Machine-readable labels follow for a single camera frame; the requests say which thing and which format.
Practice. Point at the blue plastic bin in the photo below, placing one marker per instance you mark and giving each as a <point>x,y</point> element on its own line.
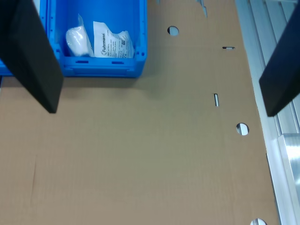
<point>3,69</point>
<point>98,66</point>

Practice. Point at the white gauze in clear bag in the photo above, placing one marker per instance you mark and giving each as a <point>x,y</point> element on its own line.
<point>76,39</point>

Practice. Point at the white Fuhrmann gauze packet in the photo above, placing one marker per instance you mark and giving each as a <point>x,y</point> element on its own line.
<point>103,42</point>

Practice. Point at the aluminium table frame profile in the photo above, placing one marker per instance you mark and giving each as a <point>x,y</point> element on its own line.
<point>262,47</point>

